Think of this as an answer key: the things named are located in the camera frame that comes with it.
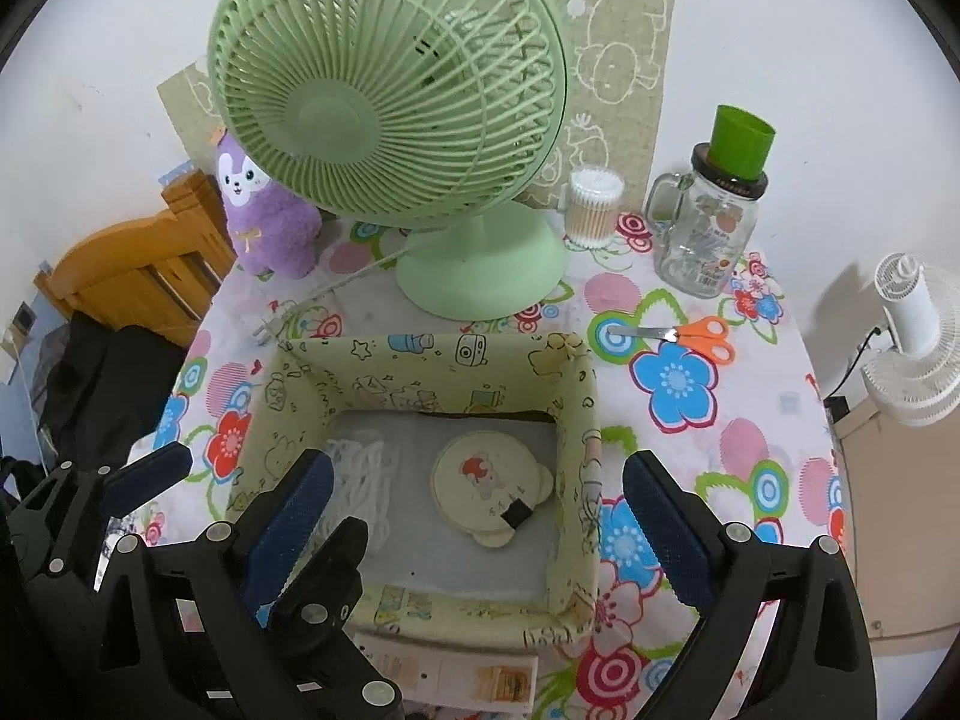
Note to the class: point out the cream bear-shaped mirror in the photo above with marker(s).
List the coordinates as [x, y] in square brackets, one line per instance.
[480, 480]

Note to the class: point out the white remote control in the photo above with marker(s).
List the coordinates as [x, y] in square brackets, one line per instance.
[450, 675]

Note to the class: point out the clear cotton swab container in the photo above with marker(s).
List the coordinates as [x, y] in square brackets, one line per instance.
[592, 217]

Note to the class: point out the white clip fan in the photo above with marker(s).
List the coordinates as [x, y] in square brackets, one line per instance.
[911, 315]

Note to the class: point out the beige cabinet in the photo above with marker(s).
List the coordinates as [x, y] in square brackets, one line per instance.
[900, 525]

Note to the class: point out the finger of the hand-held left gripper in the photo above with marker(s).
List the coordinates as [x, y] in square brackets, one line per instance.
[150, 472]
[334, 562]

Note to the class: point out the wooden chair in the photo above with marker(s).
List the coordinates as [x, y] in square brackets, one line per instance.
[135, 262]

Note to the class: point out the printed fabric storage box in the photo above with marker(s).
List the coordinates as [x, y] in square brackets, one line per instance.
[570, 420]

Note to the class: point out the green plastic cup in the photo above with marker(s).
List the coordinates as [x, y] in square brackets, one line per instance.
[739, 142]

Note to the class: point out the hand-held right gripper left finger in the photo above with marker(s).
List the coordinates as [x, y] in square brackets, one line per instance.
[296, 510]

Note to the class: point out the green desk fan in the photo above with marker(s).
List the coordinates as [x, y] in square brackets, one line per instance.
[337, 120]

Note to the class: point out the floral tablecloth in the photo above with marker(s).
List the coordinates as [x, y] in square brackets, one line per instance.
[750, 465]

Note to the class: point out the purple plush toy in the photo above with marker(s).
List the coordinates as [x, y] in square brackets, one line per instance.
[270, 225]

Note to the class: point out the glass mug jar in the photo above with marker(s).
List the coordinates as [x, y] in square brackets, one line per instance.
[697, 240]

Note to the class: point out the black bag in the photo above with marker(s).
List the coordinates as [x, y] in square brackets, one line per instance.
[82, 382]

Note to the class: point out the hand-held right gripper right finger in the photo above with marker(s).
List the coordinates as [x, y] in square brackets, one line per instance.
[664, 525]

